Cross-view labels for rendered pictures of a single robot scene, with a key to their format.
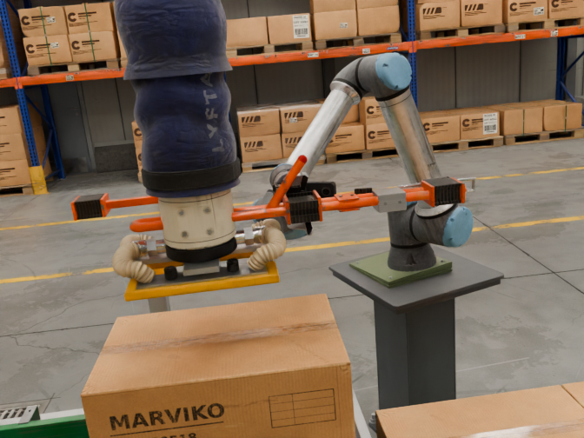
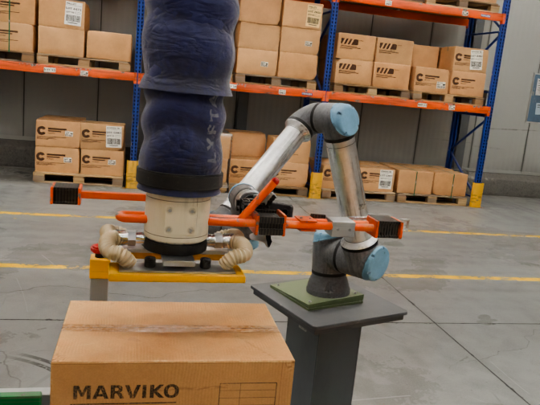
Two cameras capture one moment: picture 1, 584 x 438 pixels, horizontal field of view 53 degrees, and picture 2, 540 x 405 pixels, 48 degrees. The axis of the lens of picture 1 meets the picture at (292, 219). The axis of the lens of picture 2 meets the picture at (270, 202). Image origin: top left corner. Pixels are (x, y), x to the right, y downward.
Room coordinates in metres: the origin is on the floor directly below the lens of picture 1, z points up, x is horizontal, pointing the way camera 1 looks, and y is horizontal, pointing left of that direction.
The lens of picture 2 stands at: (-0.23, 0.24, 1.64)
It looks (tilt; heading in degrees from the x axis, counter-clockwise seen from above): 11 degrees down; 351
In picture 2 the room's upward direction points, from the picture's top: 6 degrees clockwise
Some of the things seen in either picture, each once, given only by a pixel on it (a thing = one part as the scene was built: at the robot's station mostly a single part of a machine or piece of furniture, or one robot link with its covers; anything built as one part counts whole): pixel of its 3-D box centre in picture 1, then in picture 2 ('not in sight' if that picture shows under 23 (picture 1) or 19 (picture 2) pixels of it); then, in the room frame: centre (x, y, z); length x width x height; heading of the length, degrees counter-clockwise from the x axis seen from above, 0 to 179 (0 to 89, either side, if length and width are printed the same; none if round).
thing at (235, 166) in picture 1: (191, 170); (179, 175); (1.35, 0.22, 1.38); 0.23 x 0.23 x 0.04
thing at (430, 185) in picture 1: (442, 191); (384, 227); (1.40, -0.38, 1.26); 0.08 x 0.07 x 0.05; 96
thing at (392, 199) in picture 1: (388, 199); (339, 227); (1.39, -0.24, 1.26); 0.07 x 0.07 x 0.04; 6
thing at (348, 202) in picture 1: (275, 198); (240, 211); (1.49, 0.04, 1.26); 0.93 x 0.30 x 0.04; 96
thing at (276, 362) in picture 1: (228, 405); (169, 393); (1.36, 0.21, 0.75); 0.60 x 0.40 x 0.40; 93
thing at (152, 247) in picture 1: (201, 244); (175, 242); (1.35, 0.22, 1.20); 0.34 x 0.25 x 0.06; 96
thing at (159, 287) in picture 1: (202, 274); (177, 267); (1.26, 0.21, 1.16); 0.34 x 0.10 x 0.05; 96
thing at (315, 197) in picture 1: (301, 207); (267, 222); (1.37, -0.03, 1.26); 0.10 x 0.08 x 0.06; 6
